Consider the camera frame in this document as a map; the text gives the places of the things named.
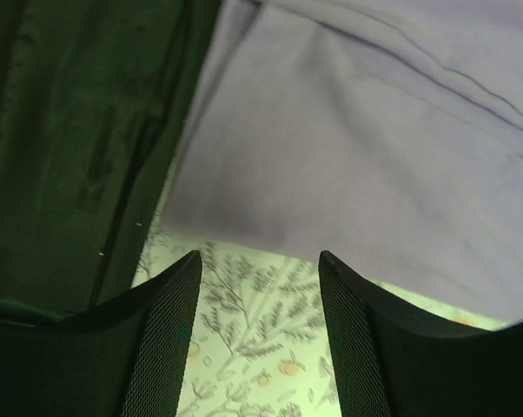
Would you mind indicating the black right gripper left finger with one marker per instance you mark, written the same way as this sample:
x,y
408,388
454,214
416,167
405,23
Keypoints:
x,y
124,357

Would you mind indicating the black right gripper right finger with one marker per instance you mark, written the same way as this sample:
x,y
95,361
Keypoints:
x,y
391,358

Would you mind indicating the purple t shirt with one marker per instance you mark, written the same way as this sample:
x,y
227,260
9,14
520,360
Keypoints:
x,y
387,132

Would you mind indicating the floral tablecloth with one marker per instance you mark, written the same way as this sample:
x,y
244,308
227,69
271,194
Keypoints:
x,y
259,345

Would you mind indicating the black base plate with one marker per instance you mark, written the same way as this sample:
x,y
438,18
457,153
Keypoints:
x,y
93,99

